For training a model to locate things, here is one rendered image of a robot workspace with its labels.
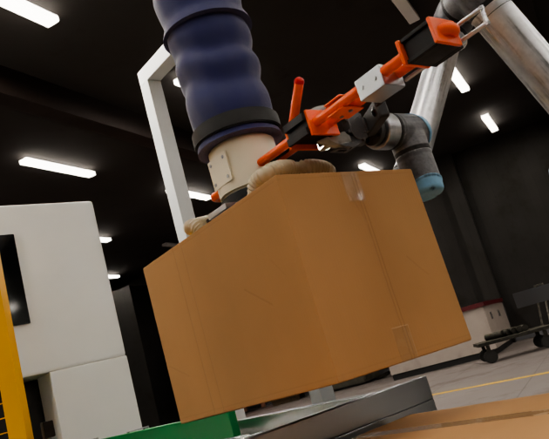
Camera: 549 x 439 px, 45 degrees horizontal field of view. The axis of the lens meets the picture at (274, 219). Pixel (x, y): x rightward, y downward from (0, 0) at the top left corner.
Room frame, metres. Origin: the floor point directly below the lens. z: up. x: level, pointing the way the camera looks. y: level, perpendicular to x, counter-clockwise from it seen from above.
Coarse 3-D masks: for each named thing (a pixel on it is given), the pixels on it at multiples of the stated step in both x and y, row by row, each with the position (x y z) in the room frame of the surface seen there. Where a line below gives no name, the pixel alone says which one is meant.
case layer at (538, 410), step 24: (456, 408) 1.51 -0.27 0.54; (480, 408) 1.41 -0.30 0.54; (504, 408) 1.32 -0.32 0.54; (528, 408) 1.24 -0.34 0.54; (384, 432) 1.45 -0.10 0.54; (408, 432) 1.35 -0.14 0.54; (432, 432) 1.27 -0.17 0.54; (456, 432) 1.20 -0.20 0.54; (480, 432) 1.13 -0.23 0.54; (504, 432) 1.08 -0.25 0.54; (528, 432) 1.02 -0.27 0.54
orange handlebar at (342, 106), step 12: (444, 24) 1.06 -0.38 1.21; (456, 24) 1.07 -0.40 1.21; (456, 36) 1.09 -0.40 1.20; (396, 60) 1.14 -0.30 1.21; (384, 72) 1.17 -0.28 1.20; (396, 72) 1.20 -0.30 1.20; (336, 96) 1.27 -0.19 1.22; (348, 96) 1.25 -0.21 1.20; (336, 108) 1.28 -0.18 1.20; (348, 108) 1.28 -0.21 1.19; (360, 108) 1.30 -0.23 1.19; (324, 120) 1.32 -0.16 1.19; (336, 120) 1.34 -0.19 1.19; (264, 156) 1.47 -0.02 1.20; (276, 156) 1.45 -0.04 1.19; (288, 156) 1.48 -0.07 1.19; (216, 192) 1.64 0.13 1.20
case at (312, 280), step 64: (256, 192) 1.25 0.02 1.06; (320, 192) 1.26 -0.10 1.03; (384, 192) 1.38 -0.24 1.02; (192, 256) 1.47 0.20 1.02; (256, 256) 1.29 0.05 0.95; (320, 256) 1.23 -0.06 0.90; (384, 256) 1.34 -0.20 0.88; (192, 320) 1.52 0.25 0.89; (256, 320) 1.34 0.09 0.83; (320, 320) 1.20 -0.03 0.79; (384, 320) 1.30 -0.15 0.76; (448, 320) 1.42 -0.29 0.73; (192, 384) 1.58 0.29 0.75; (256, 384) 1.38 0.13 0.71; (320, 384) 1.23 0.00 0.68
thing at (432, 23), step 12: (420, 24) 1.08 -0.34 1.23; (432, 24) 1.06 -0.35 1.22; (408, 36) 1.10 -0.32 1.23; (420, 36) 1.09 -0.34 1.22; (432, 36) 1.06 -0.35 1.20; (444, 36) 1.07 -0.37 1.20; (396, 48) 1.12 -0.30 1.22; (408, 48) 1.12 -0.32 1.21; (420, 48) 1.10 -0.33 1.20; (432, 48) 1.08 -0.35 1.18; (444, 48) 1.10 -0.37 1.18; (456, 48) 1.11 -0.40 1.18; (408, 60) 1.12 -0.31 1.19; (420, 60) 1.12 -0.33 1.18; (432, 60) 1.13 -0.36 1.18
